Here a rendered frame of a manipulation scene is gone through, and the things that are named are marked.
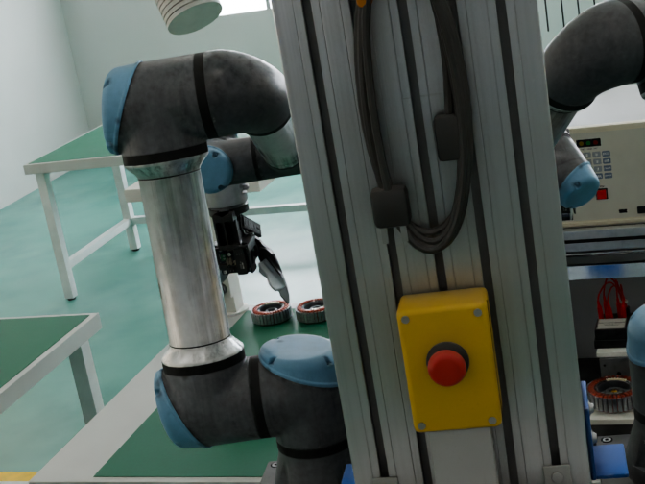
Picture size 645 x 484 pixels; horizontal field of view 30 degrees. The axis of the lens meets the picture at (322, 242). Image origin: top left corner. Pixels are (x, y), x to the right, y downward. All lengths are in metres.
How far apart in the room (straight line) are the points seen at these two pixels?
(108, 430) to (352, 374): 1.64
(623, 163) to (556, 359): 1.26
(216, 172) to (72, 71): 8.06
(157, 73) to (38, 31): 8.06
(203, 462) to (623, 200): 1.02
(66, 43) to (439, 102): 8.87
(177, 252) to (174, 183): 0.09
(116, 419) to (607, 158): 1.28
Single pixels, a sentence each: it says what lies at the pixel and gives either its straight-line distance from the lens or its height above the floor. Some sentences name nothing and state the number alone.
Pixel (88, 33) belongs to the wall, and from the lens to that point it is 9.92.
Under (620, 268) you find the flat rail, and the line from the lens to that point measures 2.49.
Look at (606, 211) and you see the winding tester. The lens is 2.49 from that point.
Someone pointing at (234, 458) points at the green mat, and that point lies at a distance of 2.57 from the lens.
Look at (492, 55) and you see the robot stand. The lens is 1.15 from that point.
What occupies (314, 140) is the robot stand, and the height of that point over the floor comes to 1.63.
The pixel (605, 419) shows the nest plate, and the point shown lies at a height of 0.78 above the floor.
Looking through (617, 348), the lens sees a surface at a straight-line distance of 2.50.
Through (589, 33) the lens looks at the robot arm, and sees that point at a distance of 1.65.
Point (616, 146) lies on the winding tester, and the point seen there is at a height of 1.28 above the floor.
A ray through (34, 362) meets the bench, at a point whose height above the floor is 0.75.
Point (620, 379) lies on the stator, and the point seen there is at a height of 0.82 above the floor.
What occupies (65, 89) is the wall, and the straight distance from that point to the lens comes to 9.86.
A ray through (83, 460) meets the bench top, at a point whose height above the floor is 0.75.
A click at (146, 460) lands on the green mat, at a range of 2.66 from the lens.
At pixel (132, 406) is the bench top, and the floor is 0.75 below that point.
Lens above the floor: 1.87
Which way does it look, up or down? 17 degrees down
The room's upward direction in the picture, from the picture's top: 10 degrees counter-clockwise
